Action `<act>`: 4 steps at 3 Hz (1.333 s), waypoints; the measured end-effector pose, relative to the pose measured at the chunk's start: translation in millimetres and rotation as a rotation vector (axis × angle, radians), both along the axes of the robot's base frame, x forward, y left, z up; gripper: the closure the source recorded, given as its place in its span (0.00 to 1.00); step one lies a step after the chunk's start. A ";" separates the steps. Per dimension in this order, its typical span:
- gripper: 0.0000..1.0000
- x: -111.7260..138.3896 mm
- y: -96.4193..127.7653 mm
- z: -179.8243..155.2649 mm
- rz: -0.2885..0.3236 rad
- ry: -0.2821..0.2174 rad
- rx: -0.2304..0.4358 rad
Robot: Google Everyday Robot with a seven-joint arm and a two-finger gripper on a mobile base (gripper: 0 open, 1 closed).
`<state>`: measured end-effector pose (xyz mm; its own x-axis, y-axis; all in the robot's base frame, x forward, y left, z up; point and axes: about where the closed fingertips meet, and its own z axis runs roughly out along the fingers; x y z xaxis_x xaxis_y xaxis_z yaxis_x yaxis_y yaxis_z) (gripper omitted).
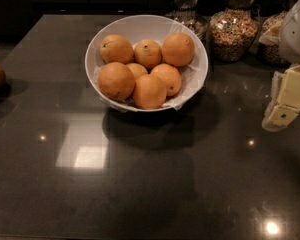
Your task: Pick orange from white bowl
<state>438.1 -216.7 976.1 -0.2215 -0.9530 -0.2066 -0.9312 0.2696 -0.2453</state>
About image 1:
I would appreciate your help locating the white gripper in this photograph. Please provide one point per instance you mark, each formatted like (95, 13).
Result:
(296, 34)

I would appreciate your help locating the white paper bowl liner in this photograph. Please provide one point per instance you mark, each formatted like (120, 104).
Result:
(190, 80)

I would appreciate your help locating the white bowl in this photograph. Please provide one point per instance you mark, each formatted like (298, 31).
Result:
(136, 25)

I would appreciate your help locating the middle glass jar of grains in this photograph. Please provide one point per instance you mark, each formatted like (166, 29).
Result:
(233, 30)

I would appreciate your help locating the glass jar of grains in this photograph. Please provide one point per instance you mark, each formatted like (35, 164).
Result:
(279, 41)
(233, 30)

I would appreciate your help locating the right glass jar of grains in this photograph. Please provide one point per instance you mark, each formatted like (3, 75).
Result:
(279, 41)

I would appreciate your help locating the left glass jar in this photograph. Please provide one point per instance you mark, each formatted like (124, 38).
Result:
(186, 13)

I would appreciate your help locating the small orange centre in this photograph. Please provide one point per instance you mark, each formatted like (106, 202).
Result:
(137, 70)

